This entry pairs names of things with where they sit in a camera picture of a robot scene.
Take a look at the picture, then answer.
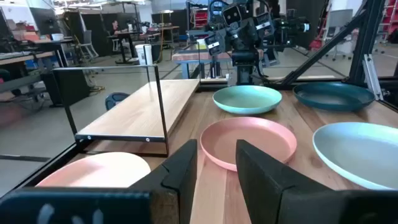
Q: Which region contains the light blue plate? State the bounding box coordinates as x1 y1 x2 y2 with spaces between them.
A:
312 121 398 191

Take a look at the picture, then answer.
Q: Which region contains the grey chair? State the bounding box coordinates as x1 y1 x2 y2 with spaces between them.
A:
79 30 100 60

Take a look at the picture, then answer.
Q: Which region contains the pale pink plate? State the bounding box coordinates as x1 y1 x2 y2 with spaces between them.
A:
35 151 152 189

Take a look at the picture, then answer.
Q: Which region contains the person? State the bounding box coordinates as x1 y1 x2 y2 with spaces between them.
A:
108 20 124 37

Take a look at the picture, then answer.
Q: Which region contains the silver angle bracket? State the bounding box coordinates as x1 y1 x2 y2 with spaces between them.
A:
362 54 384 101

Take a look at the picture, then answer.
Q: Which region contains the black cabinet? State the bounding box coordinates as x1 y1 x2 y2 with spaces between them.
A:
42 70 91 107

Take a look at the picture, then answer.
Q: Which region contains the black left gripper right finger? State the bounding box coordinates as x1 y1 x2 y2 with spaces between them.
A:
235 139 398 224

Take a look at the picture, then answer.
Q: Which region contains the dark teal plate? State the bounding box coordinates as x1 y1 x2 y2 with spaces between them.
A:
292 82 376 112

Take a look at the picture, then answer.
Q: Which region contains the pink-topped table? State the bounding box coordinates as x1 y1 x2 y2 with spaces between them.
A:
172 49 233 80

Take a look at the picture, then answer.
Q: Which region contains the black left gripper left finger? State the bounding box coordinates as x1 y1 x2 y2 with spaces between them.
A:
0 139 199 224

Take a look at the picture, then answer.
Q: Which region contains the white bin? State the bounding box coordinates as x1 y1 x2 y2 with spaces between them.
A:
135 44 153 66

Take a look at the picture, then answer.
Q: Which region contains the red shelving rack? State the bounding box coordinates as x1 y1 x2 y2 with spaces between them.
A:
192 7 209 29

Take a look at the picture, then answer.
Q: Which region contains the mint green plate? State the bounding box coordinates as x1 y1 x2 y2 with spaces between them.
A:
212 85 283 115

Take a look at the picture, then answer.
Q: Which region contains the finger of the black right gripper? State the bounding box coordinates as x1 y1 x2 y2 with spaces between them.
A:
253 12 276 40
203 32 227 57

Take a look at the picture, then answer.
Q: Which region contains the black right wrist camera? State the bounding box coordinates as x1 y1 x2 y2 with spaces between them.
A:
222 3 244 26

